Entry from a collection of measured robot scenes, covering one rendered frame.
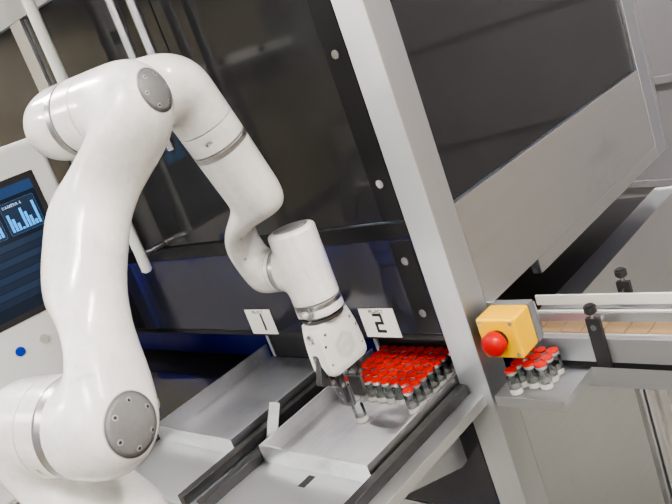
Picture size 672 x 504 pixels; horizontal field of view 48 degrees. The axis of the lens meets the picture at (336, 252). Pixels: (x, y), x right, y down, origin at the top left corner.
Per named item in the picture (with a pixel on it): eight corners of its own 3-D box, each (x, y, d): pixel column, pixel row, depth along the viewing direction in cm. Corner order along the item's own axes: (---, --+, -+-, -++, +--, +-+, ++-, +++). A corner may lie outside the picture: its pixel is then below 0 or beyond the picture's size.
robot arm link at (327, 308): (315, 309, 123) (322, 325, 124) (348, 285, 129) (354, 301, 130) (282, 310, 129) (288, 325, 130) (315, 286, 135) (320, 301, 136)
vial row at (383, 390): (356, 394, 146) (348, 373, 145) (430, 401, 134) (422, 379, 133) (349, 400, 145) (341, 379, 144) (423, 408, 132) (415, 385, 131)
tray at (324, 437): (376, 363, 157) (371, 348, 156) (482, 369, 139) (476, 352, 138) (265, 461, 135) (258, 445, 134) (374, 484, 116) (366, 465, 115)
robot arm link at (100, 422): (82, 477, 92) (175, 481, 83) (-10, 481, 83) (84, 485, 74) (113, 102, 105) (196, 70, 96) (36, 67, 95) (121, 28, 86)
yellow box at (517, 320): (506, 336, 130) (495, 299, 128) (544, 337, 125) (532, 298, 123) (485, 358, 125) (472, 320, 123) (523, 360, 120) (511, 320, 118)
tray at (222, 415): (270, 356, 181) (265, 344, 180) (348, 361, 163) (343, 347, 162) (160, 439, 158) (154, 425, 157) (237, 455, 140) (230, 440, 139)
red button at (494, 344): (494, 347, 124) (487, 325, 123) (515, 347, 121) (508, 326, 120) (482, 359, 122) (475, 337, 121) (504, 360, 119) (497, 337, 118)
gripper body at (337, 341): (316, 322, 124) (339, 381, 127) (354, 294, 131) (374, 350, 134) (286, 322, 129) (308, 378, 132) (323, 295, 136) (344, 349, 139)
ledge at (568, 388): (533, 363, 138) (530, 354, 138) (601, 367, 129) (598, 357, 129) (497, 405, 129) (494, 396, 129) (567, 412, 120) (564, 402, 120)
